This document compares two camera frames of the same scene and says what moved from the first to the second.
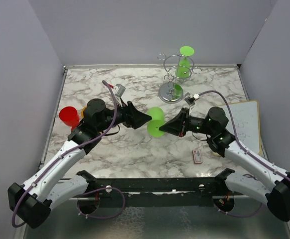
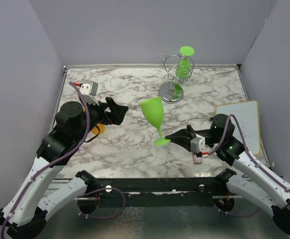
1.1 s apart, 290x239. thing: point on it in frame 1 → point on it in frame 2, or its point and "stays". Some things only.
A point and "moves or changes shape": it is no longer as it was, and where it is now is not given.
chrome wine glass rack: (177, 67) stays
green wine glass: (158, 120) moves or changes shape
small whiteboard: (245, 116) stays
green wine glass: (183, 69) stays
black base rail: (188, 191) stays
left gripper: (132, 117) → (115, 116)
